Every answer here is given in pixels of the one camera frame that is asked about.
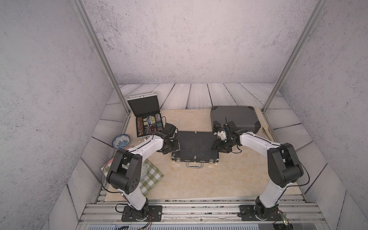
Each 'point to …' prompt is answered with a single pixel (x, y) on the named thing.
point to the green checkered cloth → (151, 175)
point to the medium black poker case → (196, 148)
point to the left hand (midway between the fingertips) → (178, 149)
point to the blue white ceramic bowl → (121, 141)
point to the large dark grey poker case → (245, 117)
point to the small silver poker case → (146, 110)
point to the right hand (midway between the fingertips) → (215, 149)
